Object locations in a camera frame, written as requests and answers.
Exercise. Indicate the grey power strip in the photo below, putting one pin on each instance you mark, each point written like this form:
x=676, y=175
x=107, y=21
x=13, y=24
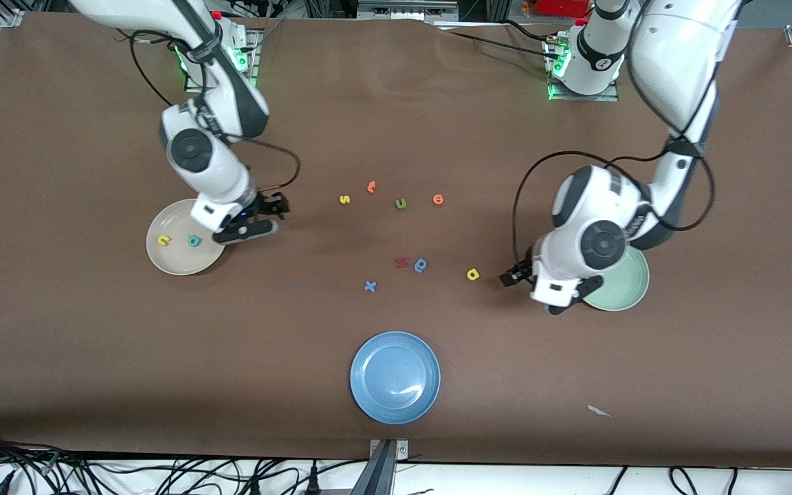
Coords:
x=403, y=10

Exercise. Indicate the silver mounting bracket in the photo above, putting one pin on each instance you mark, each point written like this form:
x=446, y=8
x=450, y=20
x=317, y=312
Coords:
x=403, y=450

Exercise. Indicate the blue letter a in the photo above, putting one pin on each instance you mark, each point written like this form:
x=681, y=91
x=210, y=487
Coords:
x=421, y=269

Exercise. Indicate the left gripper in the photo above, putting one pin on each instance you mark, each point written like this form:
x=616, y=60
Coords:
x=521, y=271

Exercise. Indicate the white paper scrap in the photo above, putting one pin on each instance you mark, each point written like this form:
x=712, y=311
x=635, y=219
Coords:
x=598, y=411

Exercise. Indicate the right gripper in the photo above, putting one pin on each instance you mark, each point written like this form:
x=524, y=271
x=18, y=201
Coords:
x=265, y=205

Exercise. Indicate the blue plate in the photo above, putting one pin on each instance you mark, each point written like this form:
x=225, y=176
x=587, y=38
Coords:
x=394, y=378

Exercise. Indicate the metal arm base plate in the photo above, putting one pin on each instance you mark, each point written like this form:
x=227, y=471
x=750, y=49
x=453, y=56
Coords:
x=253, y=42
x=611, y=97

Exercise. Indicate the dark aluminium strut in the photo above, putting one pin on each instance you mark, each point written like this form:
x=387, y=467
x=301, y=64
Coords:
x=375, y=478

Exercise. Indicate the red box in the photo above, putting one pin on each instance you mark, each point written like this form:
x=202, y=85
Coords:
x=561, y=7

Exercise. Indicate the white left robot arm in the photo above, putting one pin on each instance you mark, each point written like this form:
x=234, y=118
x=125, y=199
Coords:
x=678, y=55

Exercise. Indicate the green plate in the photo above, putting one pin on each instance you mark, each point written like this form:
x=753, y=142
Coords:
x=626, y=285

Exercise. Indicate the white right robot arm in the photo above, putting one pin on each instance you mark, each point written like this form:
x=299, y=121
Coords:
x=224, y=175

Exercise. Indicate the black power plug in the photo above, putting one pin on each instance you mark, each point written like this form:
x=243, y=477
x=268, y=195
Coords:
x=313, y=481

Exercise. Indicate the beige plate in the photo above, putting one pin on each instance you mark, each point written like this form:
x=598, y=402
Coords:
x=183, y=260

